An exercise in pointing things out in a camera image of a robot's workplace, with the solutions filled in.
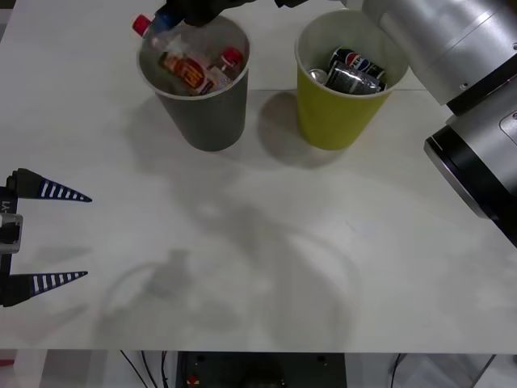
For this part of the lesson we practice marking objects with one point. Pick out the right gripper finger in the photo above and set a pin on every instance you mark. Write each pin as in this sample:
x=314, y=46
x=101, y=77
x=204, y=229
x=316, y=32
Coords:
x=162, y=19

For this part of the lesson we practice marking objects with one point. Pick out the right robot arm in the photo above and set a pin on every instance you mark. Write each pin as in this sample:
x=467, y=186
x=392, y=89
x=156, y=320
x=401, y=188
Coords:
x=444, y=32

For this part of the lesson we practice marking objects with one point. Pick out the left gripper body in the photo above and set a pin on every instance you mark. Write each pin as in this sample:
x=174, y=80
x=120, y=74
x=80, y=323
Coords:
x=8, y=202

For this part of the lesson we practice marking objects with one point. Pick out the black silver can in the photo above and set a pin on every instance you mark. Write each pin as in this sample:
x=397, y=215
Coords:
x=350, y=80

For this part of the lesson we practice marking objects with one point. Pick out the black robot torso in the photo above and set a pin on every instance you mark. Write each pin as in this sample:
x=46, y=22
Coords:
x=262, y=369

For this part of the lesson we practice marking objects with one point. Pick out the yellow-green plastic waste bin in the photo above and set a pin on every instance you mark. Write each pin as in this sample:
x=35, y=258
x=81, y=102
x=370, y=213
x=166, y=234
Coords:
x=331, y=121

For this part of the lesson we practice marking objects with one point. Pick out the clear bottle orange red label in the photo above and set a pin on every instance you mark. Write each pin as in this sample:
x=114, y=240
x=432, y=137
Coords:
x=190, y=72

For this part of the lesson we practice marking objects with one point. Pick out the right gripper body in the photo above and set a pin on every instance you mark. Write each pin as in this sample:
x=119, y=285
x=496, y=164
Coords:
x=202, y=10

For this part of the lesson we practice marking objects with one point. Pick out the grey plastic waste bin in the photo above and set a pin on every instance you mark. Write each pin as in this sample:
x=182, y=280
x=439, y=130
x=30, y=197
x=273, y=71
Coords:
x=214, y=121

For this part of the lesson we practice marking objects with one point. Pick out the black can blue red print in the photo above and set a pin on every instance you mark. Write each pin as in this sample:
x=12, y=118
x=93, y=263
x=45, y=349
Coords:
x=355, y=60

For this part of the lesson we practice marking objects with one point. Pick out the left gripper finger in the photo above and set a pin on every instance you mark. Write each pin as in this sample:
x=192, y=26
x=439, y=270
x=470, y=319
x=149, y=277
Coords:
x=48, y=188
x=44, y=283

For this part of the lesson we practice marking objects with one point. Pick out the small bottle pale label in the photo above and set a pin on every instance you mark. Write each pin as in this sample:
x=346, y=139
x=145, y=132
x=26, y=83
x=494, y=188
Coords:
x=231, y=56

